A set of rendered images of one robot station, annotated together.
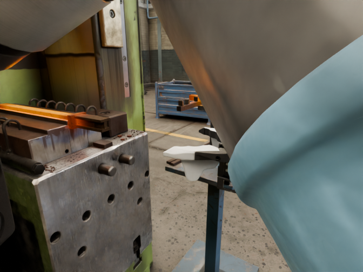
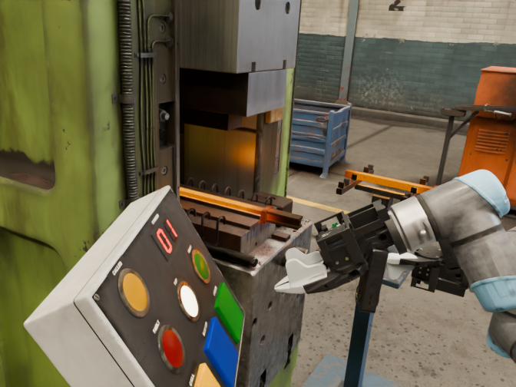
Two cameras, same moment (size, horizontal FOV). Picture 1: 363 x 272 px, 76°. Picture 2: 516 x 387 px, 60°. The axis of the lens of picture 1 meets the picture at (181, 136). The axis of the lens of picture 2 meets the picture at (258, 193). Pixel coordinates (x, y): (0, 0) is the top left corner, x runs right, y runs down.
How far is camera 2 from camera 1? 0.68 m
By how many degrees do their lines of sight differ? 2
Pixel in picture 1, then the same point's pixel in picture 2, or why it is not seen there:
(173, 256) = (297, 372)
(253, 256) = (403, 376)
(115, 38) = (278, 112)
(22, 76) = not seen: hidden behind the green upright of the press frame
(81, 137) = (265, 229)
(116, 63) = (272, 137)
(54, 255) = (252, 338)
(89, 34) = not seen: hidden behind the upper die
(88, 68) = (244, 143)
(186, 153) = (393, 259)
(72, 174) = (269, 266)
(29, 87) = not seen: hidden behind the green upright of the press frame
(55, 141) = (252, 235)
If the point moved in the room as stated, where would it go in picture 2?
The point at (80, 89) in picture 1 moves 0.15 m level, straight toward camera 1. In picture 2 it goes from (229, 163) to (246, 177)
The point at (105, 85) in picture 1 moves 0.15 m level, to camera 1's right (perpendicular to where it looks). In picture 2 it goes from (262, 163) to (309, 166)
